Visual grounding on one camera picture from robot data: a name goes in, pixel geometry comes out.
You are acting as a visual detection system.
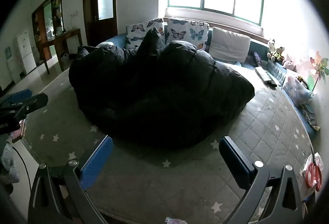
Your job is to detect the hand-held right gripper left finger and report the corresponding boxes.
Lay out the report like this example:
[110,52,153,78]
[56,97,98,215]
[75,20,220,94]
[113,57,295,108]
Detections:
[28,135,114,224]

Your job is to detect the dark wooden door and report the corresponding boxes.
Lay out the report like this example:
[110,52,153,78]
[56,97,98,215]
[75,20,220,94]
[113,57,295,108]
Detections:
[82,0,119,46]

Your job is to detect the person's left hand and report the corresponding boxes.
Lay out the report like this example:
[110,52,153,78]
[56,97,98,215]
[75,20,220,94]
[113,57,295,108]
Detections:
[11,119,27,144]

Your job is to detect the white plastic bag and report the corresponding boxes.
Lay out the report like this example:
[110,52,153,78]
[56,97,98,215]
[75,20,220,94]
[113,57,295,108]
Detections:
[299,152,325,195]

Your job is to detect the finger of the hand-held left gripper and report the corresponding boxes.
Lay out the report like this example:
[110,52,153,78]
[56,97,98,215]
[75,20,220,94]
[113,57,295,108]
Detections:
[3,88,33,105]
[0,93,49,122]

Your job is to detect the pink plush toy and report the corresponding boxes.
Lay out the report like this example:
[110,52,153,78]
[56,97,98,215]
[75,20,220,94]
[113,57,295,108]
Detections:
[282,59,297,71]

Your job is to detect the wooden side table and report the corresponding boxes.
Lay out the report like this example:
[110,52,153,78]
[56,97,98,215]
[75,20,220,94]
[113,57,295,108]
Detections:
[38,28,83,74]

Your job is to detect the colourful pinwheel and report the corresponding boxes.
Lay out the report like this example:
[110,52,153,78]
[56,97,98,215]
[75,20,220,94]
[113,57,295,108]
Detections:
[307,51,329,92]

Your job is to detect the black and white plush toy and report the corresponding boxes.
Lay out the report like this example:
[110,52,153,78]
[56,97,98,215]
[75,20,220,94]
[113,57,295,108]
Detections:
[267,38,277,53]

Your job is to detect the black down jacket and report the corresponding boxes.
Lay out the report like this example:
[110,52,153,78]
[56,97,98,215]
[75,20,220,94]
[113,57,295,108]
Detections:
[68,28,255,149]

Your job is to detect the plain white pillow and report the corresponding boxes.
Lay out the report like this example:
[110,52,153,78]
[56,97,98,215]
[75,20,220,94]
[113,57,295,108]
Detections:
[209,27,251,63]

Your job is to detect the plush toy in green clothes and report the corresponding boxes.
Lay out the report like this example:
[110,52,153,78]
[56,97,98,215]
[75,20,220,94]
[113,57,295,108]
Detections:
[269,46,285,62]

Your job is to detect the person's left forearm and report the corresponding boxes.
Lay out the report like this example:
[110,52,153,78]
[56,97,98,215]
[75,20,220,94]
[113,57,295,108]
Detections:
[0,137,21,196]

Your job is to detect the small purple item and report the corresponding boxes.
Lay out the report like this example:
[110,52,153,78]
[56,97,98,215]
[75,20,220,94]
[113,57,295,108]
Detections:
[250,51,263,65]

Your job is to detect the red handled scissors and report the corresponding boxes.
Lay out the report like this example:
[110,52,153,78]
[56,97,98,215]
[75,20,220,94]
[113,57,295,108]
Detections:
[305,145,323,192]

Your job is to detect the wooden display cabinet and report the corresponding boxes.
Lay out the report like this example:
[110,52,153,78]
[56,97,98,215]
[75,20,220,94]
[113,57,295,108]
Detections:
[31,0,65,60]

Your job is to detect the blue curved sofa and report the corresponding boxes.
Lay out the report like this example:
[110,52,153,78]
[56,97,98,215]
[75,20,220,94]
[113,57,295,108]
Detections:
[96,26,320,141]

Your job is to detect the clear plastic bag of toys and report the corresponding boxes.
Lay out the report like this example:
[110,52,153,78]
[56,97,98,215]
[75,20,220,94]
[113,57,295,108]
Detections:
[282,75,314,107]

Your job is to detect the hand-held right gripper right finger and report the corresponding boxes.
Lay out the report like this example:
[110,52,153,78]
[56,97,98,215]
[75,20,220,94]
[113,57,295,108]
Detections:
[218,136,305,224]

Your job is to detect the black cable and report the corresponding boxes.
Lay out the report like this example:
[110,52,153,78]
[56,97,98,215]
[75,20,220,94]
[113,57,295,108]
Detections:
[10,144,32,191]

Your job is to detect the butterfly print pillow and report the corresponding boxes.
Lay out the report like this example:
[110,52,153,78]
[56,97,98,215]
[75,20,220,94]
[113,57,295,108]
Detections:
[125,18,166,50]
[164,18,210,51]

